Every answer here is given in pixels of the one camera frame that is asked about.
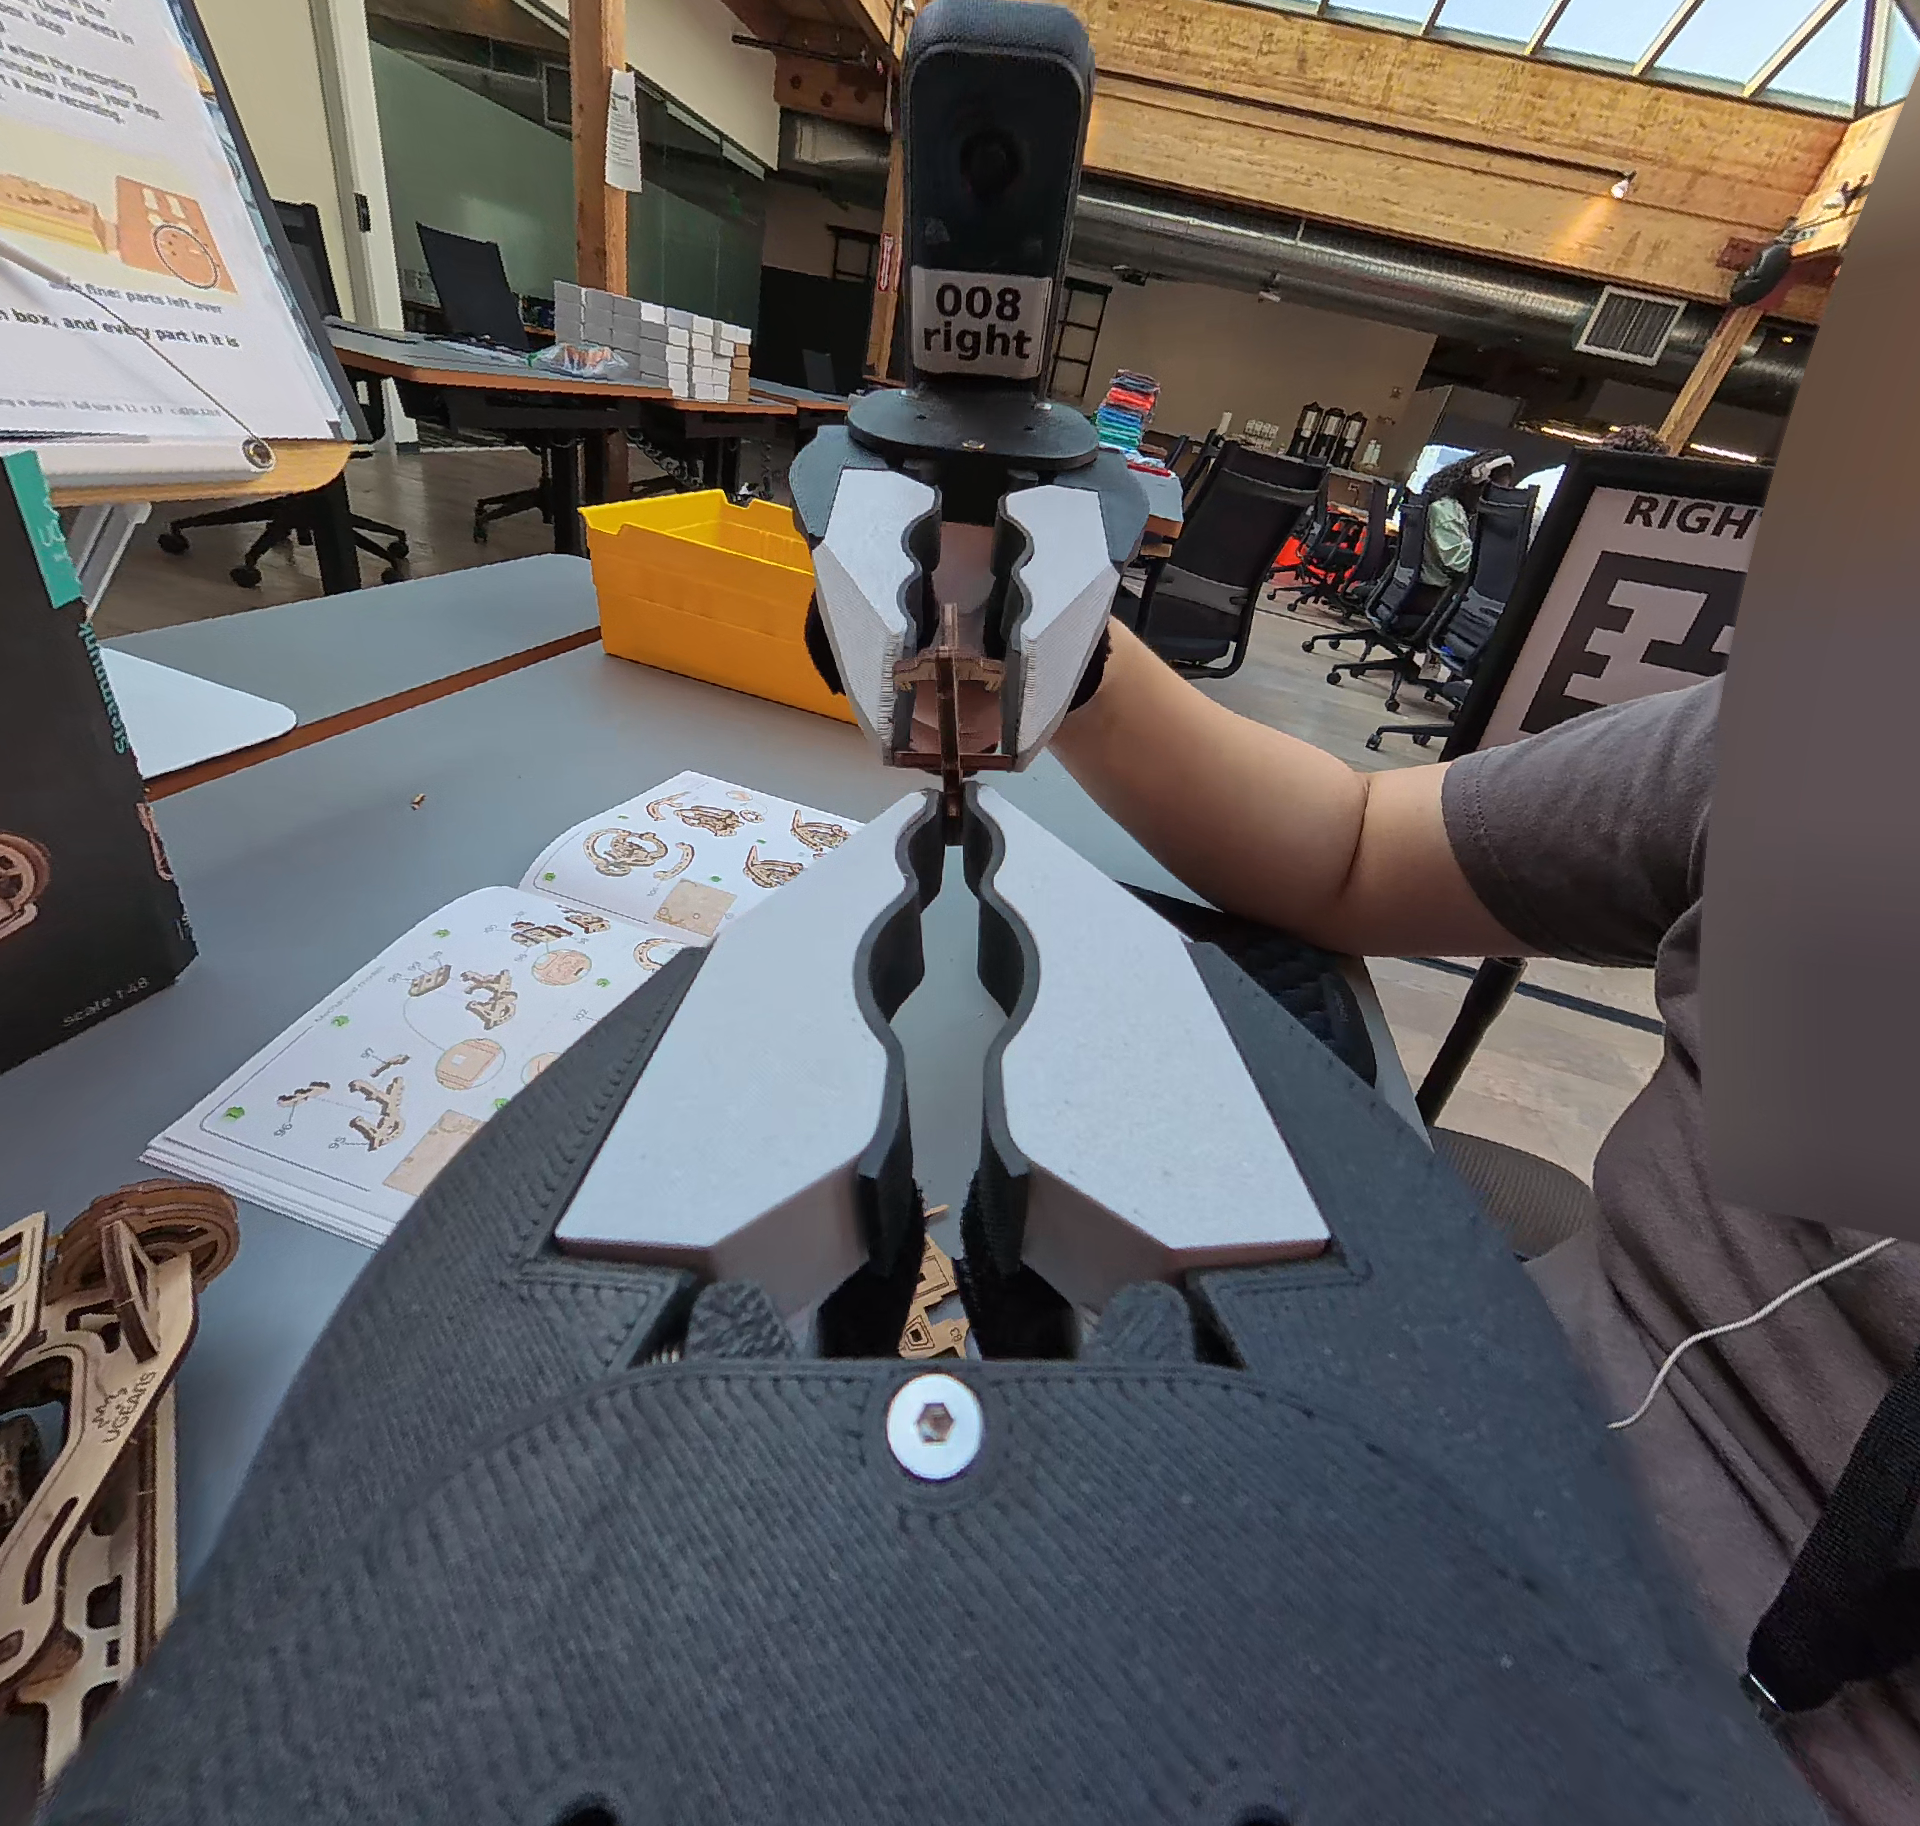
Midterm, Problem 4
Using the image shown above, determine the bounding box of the wooden cross-shaped part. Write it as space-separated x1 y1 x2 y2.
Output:
888 647 1007 776

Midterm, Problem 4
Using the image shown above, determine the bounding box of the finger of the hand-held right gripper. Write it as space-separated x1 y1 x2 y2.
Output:
990 480 1125 764
811 464 949 769

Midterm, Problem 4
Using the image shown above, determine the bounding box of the black mesh wrist rest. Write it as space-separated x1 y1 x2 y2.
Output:
1116 881 1382 1092

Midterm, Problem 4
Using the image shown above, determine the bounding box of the person's grey shirt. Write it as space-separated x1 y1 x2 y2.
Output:
1440 676 1920 1826

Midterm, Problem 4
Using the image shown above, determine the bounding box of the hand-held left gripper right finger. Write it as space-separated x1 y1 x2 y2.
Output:
960 779 1336 1360

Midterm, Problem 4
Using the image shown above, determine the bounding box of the assembled wooden model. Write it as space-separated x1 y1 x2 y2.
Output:
0 1180 242 1789

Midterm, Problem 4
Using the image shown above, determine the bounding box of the row of black office chairs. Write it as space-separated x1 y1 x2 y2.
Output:
1116 431 1548 747

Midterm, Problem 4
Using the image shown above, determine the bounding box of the wooden pillar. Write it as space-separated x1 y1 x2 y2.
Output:
562 0 633 499

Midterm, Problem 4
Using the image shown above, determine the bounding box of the framed black-white marker sign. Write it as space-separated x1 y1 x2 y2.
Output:
1440 450 1773 762

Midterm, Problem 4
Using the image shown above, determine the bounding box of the person's right hand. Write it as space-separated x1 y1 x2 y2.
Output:
1051 617 1167 793

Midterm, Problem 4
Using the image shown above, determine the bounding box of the black mesh office chair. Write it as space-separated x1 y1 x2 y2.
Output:
1414 956 1599 1261

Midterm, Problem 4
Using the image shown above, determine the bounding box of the white vent grille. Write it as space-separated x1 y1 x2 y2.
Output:
1572 281 1689 363

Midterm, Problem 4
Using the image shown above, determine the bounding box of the black webbing strap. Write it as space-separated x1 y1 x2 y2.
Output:
1744 1345 1920 1714

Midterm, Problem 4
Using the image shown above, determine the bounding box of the loose wooden cut-out piece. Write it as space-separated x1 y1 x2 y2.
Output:
898 1233 965 1360

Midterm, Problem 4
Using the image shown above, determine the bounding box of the stack of white boxes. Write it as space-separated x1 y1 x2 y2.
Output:
552 281 755 401

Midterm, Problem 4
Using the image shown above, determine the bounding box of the yellow plastic bin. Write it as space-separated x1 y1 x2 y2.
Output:
581 490 858 725

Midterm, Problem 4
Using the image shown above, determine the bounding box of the printed instruction sheet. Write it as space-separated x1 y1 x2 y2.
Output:
0 0 365 450

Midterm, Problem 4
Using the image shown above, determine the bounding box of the black model kit box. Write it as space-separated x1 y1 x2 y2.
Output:
0 450 200 1077

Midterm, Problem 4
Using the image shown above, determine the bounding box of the long office desk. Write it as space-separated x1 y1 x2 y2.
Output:
327 317 858 553

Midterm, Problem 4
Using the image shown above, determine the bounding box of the white drawstring cord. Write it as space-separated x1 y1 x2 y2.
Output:
1609 1235 1900 1435

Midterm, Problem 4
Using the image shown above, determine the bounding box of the grey ventilation duct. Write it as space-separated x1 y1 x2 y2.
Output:
1072 175 1802 410

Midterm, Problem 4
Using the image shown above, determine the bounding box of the open assembly instruction booklet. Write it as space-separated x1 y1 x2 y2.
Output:
142 766 871 1248

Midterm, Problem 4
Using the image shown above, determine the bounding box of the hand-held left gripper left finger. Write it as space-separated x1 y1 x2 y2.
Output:
552 788 939 1360

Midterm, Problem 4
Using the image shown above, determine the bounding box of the white document stand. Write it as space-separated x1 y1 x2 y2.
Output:
46 435 355 785

